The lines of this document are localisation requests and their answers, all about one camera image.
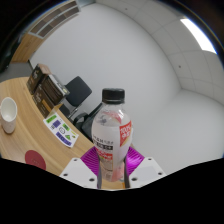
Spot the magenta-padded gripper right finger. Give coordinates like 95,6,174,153
123,146,167,190

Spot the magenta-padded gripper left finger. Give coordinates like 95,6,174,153
59,147,102,190

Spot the clear drink bottle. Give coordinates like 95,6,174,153
91,87,134,183

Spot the flat round red coaster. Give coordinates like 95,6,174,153
24,149,47,171

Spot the white sheet with coloured stickers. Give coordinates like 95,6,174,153
43,112,80,148

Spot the mesh office chair, grey jacket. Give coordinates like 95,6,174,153
73,101,105,142

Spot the black office chair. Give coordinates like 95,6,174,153
59,75,93,118

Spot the flat dark brown carton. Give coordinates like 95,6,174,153
39,73,70,105

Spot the white mug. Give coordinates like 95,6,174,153
0,96,18,135

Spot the tall dark brown carton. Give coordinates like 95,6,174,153
26,63,52,95

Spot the wooden cabinet with glass doors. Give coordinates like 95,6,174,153
9,0,83,64

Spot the ceiling light panel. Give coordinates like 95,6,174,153
180,18,218,55

